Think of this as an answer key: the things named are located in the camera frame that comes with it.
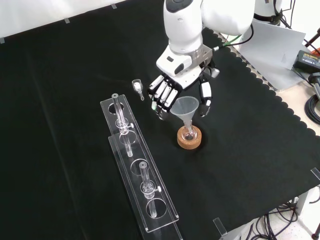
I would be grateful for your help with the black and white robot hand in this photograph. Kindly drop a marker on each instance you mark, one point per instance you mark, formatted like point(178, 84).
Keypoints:
point(175, 67)

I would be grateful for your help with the translucent plastic funnel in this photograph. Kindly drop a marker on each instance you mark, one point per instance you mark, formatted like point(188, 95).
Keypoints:
point(184, 107)

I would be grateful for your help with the glass weighing funnel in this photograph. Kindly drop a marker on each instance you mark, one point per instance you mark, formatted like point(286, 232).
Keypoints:
point(136, 85)

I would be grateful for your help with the glass round-bottom flask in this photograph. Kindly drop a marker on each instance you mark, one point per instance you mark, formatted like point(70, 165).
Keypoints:
point(189, 136)

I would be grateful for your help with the clear acrylic funnel stand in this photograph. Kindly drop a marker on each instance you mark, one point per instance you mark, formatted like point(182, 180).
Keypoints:
point(140, 160)

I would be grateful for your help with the clear tape piece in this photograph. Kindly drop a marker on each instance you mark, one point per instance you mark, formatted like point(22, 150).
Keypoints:
point(114, 6)
point(315, 173)
point(2, 41)
point(67, 21)
point(220, 226)

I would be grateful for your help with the pale board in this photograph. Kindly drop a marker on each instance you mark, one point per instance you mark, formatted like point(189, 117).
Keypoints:
point(275, 50)

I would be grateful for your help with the black cloth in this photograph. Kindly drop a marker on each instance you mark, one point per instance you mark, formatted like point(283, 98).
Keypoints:
point(75, 100)

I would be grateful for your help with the black power adapter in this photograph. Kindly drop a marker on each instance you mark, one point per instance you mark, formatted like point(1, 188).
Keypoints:
point(307, 61)

